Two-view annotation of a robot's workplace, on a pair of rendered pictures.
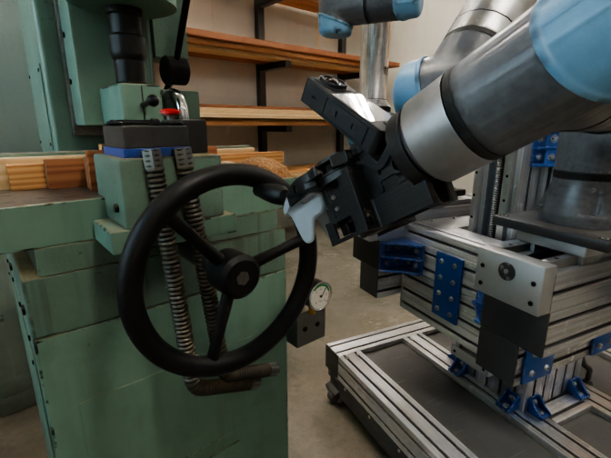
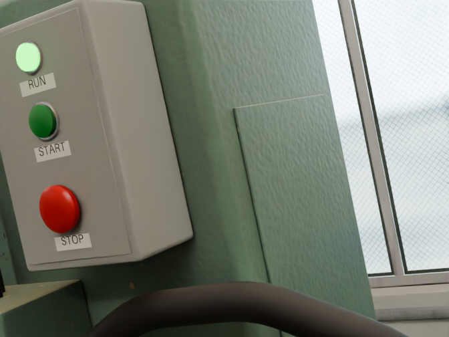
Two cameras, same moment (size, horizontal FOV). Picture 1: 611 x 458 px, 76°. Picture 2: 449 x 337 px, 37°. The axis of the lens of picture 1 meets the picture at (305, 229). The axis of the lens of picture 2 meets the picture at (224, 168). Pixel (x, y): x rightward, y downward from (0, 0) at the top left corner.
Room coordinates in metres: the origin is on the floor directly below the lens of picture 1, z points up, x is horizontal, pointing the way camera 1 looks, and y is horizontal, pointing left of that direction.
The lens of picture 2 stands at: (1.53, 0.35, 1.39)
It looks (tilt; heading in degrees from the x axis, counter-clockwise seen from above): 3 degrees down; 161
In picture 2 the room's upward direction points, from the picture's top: 12 degrees counter-clockwise
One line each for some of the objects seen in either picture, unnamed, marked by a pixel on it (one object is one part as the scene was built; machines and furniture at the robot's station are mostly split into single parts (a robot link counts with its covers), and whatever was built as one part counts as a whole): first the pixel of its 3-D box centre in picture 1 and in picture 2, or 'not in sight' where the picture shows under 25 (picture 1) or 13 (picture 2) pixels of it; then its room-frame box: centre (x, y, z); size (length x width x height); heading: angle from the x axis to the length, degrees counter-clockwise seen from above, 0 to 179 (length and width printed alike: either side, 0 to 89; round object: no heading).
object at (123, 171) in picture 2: not in sight; (84, 138); (1.08, 0.41, 1.40); 0.10 x 0.06 x 0.16; 40
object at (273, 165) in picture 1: (259, 165); not in sight; (0.82, 0.10, 0.92); 0.14 x 0.09 x 0.04; 40
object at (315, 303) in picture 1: (315, 297); not in sight; (0.75, -0.02, 0.65); 0.06 x 0.04 x 0.08; 130
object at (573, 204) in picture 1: (584, 195); not in sight; (0.75, -0.54, 0.87); 0.15 x 0.15 x 0.10
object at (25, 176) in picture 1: (174, 166); not in sight; (0.79, 0.27, 0.92); 0.54 x 0.02 x 0.04; 130
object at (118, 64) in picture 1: (127, 46); not in sight; (0.75, 0.31, 1.13); 0.06 x 0.06 x 0.12
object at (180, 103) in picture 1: (174, 116); not in sight; (0.93, 0.30, 1.02); 0.12 x 0.03 x 0.12; 40
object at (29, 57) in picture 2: not in sight; (27, 57); (1.11, 0.39, 1.46); 0.02 x 0.01 x 0.02; 40
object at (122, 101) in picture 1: (132, 110); not in sight; (0.76, 0.33, 1.03); 0.14 x 0.07 x 0.09; 40
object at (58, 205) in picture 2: not in sight; (59, 208); (1.11, 0.38, 1.36); 0.03 x 0.01 x 0.03; 40
